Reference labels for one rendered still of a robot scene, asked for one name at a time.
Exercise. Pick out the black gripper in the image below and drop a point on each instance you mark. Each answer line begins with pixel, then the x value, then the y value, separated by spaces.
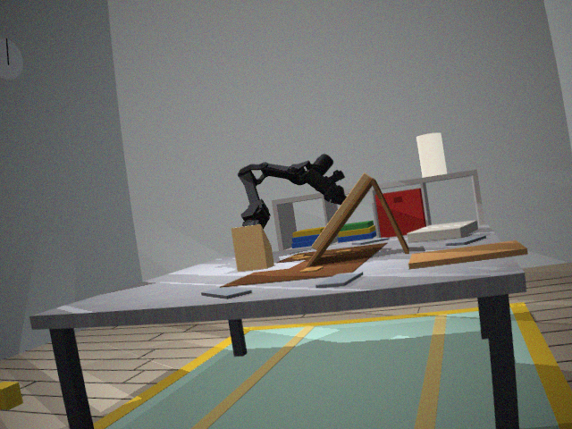
pixel 333 192

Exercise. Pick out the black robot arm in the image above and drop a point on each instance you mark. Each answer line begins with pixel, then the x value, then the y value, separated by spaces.
pixel 257 212

